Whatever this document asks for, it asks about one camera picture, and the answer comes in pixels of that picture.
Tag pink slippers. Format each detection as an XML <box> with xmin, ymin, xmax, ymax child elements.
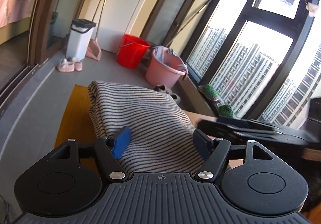
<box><xmin>56</xmin><ymin>57</ymin><xmax>83</xmax><ymax>73</ymax></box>

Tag mop pole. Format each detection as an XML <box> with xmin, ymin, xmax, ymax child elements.
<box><xmin>165</xmin><ymin>0</ymin><xmax>213</xmax><ymax>47</ymax></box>

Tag red plastic bucket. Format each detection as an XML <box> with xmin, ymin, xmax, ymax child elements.
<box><xmin>116</xmin><ymin>34</ymin><xmax>151</xmax><ymax>69</ymax></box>

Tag brown shoes on floor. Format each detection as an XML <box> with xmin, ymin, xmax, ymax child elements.
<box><xmin>152</xmin><ymin>85</ymin><xmax>181</xmax><ymax>104</ymax></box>

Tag grey cloth on basin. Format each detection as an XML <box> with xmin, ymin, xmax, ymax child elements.
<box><xmin>151</xmin><ymin>46</ymin><xmax>168</xmax><ymax>63</ymax></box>

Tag striped grey knit garment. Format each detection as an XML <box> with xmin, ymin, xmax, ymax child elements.
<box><xmin>88</xmin><ymin>81</ymin><xmax>204</xmax><ymax>176</ymax></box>

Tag white bin black lid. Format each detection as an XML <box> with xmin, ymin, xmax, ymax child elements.
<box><xmin>66</xmin><ymin>18</ymin><xmax>96</xmax><ymax>60</ymax></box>

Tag bed with pink cover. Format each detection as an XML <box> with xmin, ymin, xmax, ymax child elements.
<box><xmin>1</xmin><ymin>0</ymin><xmax>35</xmax><ymax>44</ymax></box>

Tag green shoe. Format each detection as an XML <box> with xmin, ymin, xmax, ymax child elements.
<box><xmin>198</xmin><ymin>84</ymin><xmax>219</xmax><ymax>102</ymax></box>
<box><xmin>217</xmin><ymin>104</ymin><xmax>235</xmax><ymax>118</ymax></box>

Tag green shoe near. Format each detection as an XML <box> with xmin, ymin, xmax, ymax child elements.
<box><xmin>217</xmin><ymin>104</ymin><xmax>235</xmax><ymax>118</ymax></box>

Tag green shoe far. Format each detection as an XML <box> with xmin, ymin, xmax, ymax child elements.
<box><xmin>198</xmin><ymin>84</ymin><xmax>219</xmax><ymax>102</ymax></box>

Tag pink dustpan with broom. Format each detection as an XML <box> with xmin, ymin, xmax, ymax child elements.
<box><xmin>86</xmin><ymin>0</ymin><xmax>107</xmax><ymax>61</ymax></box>

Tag frosted glass door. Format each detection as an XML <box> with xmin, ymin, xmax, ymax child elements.
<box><xmin>140</xmin><ymin>0</ymin><xmax>195</xmax><ymax>46</ymax></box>

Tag pink plastic basin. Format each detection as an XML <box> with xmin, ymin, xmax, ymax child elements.
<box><xmin>145</xmin><ymin>48</ymin><xmax>188</xmax><ymax>89</ymax></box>

